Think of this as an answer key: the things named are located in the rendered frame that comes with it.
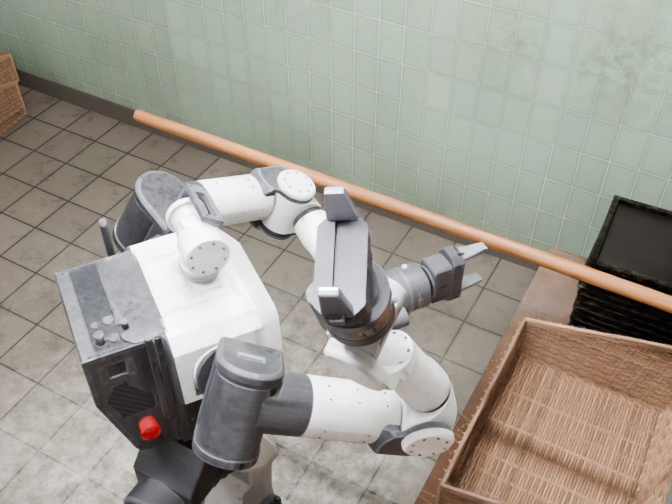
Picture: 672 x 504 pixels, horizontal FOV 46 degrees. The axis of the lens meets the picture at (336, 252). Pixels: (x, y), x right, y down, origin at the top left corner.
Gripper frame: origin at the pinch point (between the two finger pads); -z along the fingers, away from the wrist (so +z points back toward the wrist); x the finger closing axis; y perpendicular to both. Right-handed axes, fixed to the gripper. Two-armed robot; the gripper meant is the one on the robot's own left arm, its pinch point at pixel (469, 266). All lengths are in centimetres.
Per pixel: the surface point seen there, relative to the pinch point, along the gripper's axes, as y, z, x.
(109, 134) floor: -250, 33, 115
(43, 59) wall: -296, 51, 93
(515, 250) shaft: 1.0, -9.8, -1.1
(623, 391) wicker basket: 8, -49, 58
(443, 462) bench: 5, 2, 61
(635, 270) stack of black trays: -5, -55, 29
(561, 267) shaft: 8.7, -15.1, -1.0
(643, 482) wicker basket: 30, -37, 60
